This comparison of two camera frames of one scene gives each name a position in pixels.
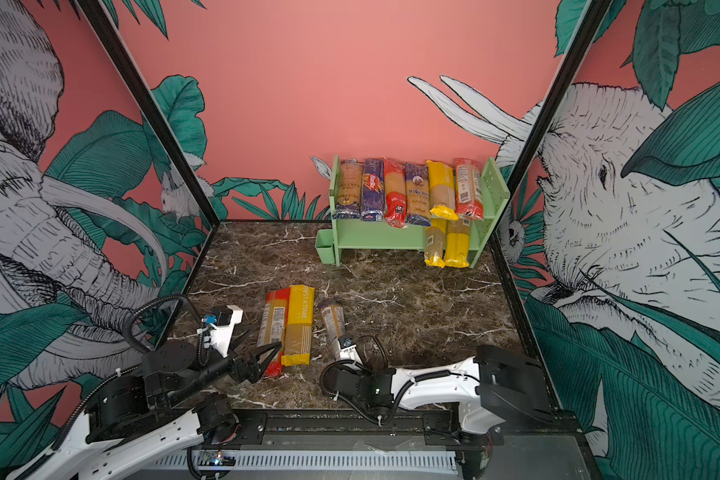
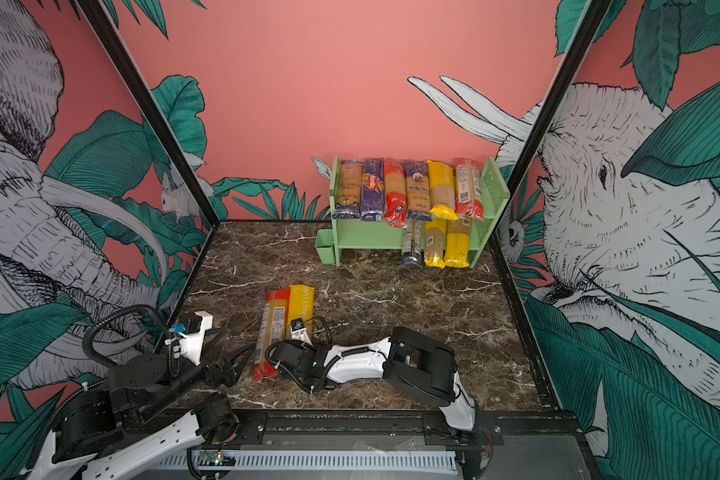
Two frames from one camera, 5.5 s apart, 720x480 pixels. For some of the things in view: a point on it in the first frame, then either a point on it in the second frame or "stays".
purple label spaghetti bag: (334, 321) → (413, 243)
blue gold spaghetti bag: (350, 189) stays
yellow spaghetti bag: (434, 242) stays
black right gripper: (366, 374) → (319, 349)
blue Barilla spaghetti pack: (373, 191) stays
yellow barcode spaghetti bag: (458, 243) stays
